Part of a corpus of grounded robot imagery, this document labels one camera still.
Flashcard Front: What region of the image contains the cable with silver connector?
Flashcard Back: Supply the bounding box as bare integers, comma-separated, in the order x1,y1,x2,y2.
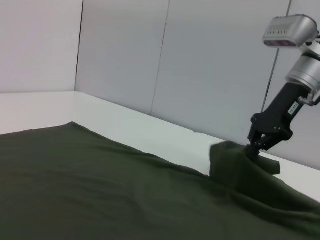
298,94,320,107

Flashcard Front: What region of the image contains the dark green shirt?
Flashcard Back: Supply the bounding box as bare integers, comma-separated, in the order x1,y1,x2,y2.
0,121,320,240

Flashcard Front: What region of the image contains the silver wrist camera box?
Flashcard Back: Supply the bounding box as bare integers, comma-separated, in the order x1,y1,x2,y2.
261,14,320,48

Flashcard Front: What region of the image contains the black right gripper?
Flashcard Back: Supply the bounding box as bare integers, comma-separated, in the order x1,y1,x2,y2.
245,81,310,160

